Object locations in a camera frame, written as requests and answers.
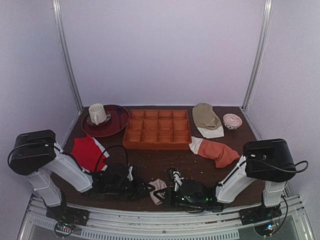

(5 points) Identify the mauve underwear white waistband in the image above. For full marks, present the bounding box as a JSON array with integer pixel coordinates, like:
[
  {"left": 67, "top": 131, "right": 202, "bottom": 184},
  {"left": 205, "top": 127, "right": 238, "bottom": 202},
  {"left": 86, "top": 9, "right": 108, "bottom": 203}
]
[{"left": 149, "top": 178, "right": 167, "bottom": 206}]

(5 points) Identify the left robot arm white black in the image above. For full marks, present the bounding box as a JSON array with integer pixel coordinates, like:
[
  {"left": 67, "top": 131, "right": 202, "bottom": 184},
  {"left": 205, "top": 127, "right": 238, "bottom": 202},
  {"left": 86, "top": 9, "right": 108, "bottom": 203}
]
[{"left": 7, "top": 129, "right": 155, "bottom": 207}]

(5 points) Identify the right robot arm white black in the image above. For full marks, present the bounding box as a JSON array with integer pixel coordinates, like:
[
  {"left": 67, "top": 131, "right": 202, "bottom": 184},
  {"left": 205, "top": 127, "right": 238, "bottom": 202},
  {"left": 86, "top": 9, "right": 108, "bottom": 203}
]
[{"left": 153, "top": 138, "right": 298, "bottom": 213}]

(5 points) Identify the red underwear white trim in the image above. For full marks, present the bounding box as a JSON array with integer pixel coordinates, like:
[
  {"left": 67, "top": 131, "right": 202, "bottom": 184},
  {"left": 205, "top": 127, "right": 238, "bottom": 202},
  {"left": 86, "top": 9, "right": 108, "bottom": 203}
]
[{"left": 71, "top": 134, "right": 110, "bottom": 172}]

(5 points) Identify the orange underwear white waistband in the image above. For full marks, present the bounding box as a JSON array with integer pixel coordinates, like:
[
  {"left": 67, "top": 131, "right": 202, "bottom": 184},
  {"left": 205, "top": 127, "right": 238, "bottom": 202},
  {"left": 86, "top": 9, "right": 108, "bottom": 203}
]
[{"left": 189, "top": 136, "right": 240, "bottom": 168}]

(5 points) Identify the khaki underwear cream waistband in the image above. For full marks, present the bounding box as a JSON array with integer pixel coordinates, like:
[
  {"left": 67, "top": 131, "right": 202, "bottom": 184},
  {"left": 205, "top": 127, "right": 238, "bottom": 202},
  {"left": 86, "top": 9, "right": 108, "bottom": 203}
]
[{"left": 192, "top": 103, "right": 225, "bottom": 139}]

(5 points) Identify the orange wooden compartment tray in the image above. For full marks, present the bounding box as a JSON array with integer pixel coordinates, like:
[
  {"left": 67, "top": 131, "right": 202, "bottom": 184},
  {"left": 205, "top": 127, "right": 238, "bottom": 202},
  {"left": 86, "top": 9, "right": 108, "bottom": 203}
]
[{"left": 123, "top": 109, "right": 192, "bottom": 151}]

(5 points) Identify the dark red bowl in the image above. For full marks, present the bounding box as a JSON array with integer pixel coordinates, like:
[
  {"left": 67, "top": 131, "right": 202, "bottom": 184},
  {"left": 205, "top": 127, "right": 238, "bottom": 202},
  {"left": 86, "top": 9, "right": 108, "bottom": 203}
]
[{"left": 81, "top": 104, "right": 130, "bottom": 138}]

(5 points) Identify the dark saucer plate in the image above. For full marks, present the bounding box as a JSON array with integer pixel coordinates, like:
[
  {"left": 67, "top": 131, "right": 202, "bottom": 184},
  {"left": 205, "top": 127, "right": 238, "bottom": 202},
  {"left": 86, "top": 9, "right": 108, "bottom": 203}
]
[{"left": 85, "top": 110, "right": 112, "bottom": 127}]

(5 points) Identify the cream ceramic mug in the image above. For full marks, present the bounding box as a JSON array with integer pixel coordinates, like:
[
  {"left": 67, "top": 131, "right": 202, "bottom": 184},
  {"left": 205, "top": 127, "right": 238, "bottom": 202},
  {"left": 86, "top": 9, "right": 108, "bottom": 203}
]
[{"left": 88, "top": 103, "right": 107, "bottom": 126}]

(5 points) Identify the pink patterned small bowl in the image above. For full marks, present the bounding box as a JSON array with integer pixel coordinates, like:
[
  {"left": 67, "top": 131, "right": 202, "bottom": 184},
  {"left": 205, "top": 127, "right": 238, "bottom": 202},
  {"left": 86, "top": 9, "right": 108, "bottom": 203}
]
[{"left": 222, "top": 113, "right": 243, "bottom": 130}]

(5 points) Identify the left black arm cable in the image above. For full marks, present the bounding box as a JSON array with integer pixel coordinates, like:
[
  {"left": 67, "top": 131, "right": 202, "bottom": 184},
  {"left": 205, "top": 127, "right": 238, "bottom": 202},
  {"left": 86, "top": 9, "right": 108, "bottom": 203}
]
[{"left": 7, "top": 139, "right": 130, "bottom": 175}]

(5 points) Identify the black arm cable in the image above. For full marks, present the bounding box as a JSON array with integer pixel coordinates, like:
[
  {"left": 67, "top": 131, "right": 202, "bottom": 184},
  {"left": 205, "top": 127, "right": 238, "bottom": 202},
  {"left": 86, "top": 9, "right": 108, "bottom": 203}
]
[
  {"left": 249, "top": 154, "right": 310, "bottom": 175},
  {"left": 7, "top": 139, "right": 130, "bottom": 175}
]

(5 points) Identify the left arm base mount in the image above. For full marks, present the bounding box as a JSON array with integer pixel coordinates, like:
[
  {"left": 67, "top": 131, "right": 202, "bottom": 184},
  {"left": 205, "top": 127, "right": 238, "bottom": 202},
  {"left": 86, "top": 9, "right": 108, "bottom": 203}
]
[{"left": 45, "top": 205, "right": 90, "bottom": 239}]

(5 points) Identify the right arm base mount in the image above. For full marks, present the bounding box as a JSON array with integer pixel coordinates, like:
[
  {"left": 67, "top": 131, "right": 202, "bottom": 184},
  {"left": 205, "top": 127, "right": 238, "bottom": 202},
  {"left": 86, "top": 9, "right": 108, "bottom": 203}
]
[{"left": 239, "top": 204, "right": 288, "bottom": 238}]

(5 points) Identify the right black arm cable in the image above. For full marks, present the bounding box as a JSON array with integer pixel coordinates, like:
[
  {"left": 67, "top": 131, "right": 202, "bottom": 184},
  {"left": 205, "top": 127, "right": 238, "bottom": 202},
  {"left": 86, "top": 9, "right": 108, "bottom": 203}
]
[{"left": 249, "top": 154, "right": 310, "bottom": 175}]

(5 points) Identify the right aluminium frame post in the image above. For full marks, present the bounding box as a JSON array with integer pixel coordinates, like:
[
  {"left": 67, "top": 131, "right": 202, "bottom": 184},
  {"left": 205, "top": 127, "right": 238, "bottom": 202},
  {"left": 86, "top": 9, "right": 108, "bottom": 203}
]
[{"left": 241, "top": 0, "right": 274, "bottom": 112}]

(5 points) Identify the aluminium frame post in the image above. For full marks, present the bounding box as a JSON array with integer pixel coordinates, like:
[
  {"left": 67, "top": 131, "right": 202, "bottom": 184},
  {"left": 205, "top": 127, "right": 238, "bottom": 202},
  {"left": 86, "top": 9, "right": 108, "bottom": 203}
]
[
  {"left": 51, "top": 0, "right": 84, "bottom": 112},
  {"left": 241, "top": 0, "right": 274, "bottom": 112}
]

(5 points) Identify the left aluminium frame post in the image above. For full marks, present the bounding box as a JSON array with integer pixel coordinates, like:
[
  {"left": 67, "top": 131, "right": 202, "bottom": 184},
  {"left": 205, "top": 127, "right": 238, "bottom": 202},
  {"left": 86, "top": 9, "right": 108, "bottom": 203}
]
[{"left": 51, "top": 0, "right": 84, "bottom": 112}]

